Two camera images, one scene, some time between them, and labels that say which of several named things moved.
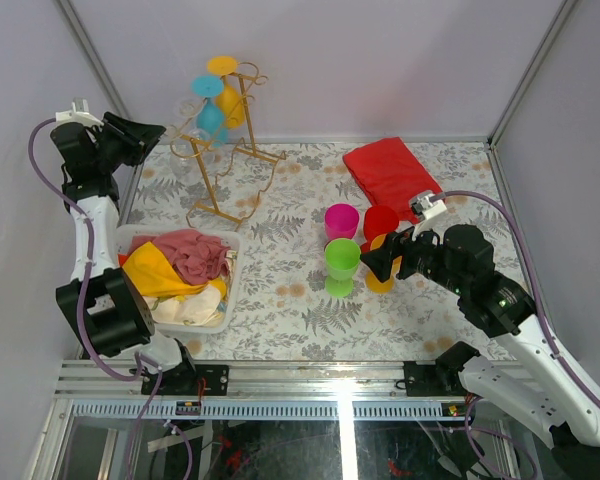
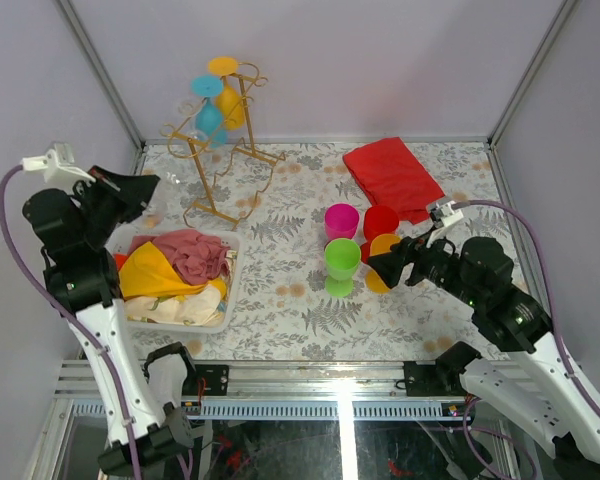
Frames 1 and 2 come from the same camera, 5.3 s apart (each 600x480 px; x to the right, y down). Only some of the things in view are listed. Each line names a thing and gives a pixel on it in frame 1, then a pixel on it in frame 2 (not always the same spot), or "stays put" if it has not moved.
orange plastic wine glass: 372,282 stays put
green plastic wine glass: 342,258 stays put
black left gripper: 136,139 -> 131,192
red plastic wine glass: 377,222 stays put
